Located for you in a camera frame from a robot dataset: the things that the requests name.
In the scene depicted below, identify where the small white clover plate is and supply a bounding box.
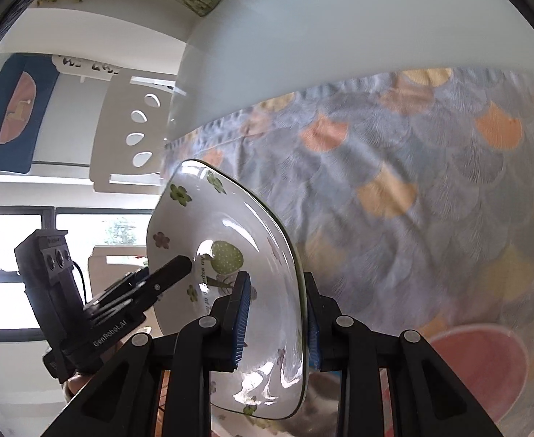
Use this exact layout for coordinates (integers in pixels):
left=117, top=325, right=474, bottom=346
left=146, top=160, right=307, bottom=420

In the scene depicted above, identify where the pink bowl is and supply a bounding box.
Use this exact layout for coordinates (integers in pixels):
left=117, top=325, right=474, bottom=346
left=419, top=324, right=529, bottom=423

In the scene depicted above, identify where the steel bowl blue outside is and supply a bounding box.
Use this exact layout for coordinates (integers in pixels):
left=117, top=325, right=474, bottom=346
left=276, top=372, right=340, bottom=437

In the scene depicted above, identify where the person's left hand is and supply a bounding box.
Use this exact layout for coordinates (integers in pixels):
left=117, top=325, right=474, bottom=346
left=62, top=340, right=123, bottom=402

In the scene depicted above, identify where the beige chair near window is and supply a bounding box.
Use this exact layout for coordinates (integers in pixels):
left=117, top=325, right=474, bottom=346
left=87, top=245, right=148, bottom=297

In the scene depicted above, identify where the white chair left back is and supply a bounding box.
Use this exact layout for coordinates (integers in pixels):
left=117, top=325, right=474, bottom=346
left=89, top=68, right=176, bottom=194

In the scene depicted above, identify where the ginkgo pattern table cloth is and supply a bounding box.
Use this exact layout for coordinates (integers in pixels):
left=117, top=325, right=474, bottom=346
left=159, top=66, right=534, bottom=437

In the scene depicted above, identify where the blue wall hanging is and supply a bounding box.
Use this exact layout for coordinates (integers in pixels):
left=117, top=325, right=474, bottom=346
left=0, top=53, right=60, bottom=174

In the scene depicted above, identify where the white wall shelf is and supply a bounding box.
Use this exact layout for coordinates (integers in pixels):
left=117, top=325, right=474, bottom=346
left=52, top=54, right=121, bottom=82

